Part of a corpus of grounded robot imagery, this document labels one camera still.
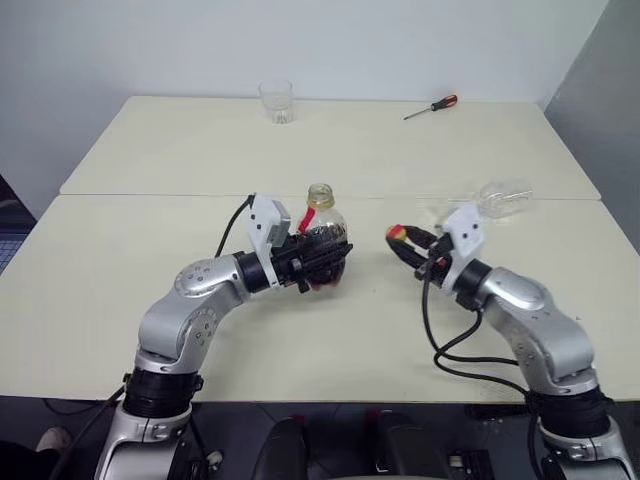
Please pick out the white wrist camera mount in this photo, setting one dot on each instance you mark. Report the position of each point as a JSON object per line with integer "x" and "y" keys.
{"x": 465, "y": 235}
{"x": 265, "y": 220}

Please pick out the plastic bottle with dark liquid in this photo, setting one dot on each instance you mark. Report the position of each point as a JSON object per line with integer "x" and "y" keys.
{"x": 325, "y": 217}

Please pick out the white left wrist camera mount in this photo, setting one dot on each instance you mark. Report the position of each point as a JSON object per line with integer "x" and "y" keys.
{"x": 265, "y": 220}

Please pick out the clear plastic cup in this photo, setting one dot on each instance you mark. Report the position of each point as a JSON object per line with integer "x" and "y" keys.
{"x": 276, "y": 102}

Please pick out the yellow bottle cap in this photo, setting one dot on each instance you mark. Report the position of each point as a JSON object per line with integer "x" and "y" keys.
{"x": 395, "y": 232}

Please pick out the white shoe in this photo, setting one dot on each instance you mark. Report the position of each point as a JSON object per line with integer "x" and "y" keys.
{"x": 52, "y": 440}

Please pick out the dark rounded shape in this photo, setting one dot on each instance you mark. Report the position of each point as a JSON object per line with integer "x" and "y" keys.
{"x": 282, "y": 450}
{"x": 405, "y": 445}

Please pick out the clear wine glass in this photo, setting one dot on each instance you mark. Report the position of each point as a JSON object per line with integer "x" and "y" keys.
{"x": 505, "y": 197}

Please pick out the red and black screwdriver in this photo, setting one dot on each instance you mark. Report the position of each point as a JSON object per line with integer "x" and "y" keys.
{"x": 442, "y": 102}

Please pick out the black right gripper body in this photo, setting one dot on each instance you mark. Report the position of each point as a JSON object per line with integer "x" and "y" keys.
{"x": 436, "y": 262}

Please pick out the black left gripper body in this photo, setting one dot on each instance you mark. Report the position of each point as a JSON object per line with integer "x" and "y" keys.
{"x": 290, "y": 262}

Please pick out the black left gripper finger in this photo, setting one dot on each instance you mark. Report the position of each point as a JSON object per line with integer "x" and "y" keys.
{"x": 330, "y": 244}
{"x": 325, "y": 261}

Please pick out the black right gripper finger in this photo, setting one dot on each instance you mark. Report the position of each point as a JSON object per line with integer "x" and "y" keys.
{"x": 410, "y": 252}
{"x": 422, "y": 234}

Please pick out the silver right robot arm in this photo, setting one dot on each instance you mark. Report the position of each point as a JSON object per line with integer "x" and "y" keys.
{"x": 530, "y": 315}

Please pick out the blue grid mat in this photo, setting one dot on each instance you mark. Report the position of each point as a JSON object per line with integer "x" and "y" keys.
{"x": 9, "y": 252}

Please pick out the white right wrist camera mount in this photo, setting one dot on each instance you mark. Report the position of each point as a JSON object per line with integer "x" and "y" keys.
{"x": 465, "y": 235}

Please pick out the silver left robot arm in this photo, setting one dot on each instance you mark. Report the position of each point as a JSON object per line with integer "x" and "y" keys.
{"x": 190, "y": 305}

